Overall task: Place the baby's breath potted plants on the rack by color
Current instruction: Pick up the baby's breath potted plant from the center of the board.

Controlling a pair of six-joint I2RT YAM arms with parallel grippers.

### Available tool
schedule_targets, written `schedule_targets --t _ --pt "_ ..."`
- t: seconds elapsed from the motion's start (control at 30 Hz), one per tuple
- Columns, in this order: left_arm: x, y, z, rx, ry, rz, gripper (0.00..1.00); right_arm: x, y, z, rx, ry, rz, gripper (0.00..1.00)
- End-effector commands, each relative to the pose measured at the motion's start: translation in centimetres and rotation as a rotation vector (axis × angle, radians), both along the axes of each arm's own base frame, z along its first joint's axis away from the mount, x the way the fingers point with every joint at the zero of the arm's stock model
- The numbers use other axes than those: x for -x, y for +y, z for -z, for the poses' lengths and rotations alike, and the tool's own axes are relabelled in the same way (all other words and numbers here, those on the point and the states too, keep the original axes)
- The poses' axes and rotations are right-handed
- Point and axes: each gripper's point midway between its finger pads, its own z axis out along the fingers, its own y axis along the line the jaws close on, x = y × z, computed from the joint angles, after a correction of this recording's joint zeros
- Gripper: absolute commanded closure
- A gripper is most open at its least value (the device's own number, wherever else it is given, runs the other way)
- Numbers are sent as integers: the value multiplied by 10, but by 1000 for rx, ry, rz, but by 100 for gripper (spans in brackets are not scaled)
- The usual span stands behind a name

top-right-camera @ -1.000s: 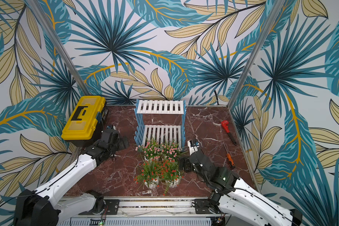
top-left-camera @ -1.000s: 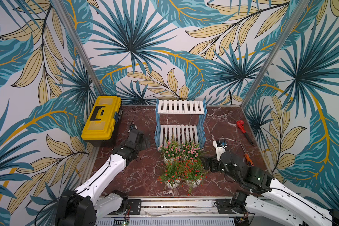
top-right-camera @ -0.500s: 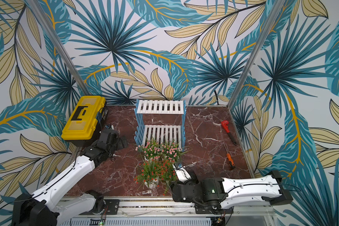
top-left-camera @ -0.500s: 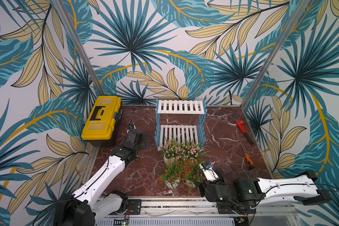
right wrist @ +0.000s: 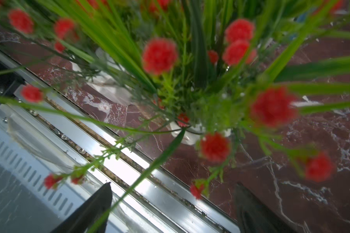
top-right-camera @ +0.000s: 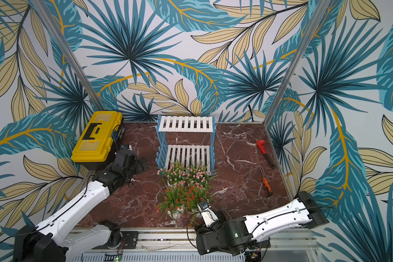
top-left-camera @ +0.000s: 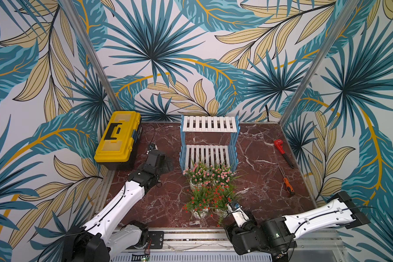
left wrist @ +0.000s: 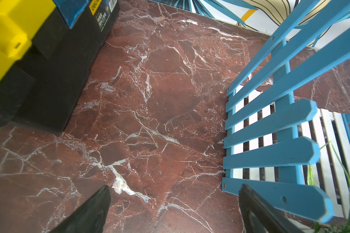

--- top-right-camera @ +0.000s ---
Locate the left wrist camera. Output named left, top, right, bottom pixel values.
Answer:
left=120, top=143, right=133, bottom=151

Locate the blue white wooden rack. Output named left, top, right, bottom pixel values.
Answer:
left=155, top=114, right=216, bottom=173

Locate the red pipe wrench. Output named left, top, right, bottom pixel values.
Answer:
left=256, top=139, right=275, bottom=169

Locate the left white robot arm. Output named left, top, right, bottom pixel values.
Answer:
left=13, top=149, right=148, bottom=262

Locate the orange handled screwdriver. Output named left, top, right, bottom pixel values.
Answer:
left=258, top=166, right=273, bottom=196

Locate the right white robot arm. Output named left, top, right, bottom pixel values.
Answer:
left=194, top=191, right=329, bottom=255

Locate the white perforated cable tray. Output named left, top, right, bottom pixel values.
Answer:
left=72, top=252, right=245, bottom=262

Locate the yellow black toolbox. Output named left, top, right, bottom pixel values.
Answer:
left=71, top=111, right=125, bottom=170

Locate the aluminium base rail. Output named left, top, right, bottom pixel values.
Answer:
left=65, top=227, right=320, bottom=254

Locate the left aluminium corner post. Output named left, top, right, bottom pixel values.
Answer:
left=31, top=0, right=105, bottom=111

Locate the right aluminium corner post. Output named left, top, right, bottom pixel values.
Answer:
left=264, top=0, right=330, bottom=128

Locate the pink flower pot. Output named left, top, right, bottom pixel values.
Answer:
left=185, top=165, right=214, bottom=188
left=157, top=162, right=188, bottom=187

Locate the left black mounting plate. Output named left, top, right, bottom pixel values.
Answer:
left=96, top=231, right=139, bottom=250

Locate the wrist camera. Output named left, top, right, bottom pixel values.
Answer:
left=120, top=143, right=133, bottom=151
left=198, top=200, right=219, bottom=228

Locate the aluminium corner post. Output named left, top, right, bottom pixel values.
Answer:
left=31, top=0, right=105, bottom=111
left=264, top=0, right=330, bottom=128

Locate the red flower pot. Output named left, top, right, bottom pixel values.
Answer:
left=156, top=186, right=187, bottom=219
left=185, top=186, right=210, bottom=214

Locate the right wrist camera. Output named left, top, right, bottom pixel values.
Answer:
left=198, top=200, right=219, bottom=228

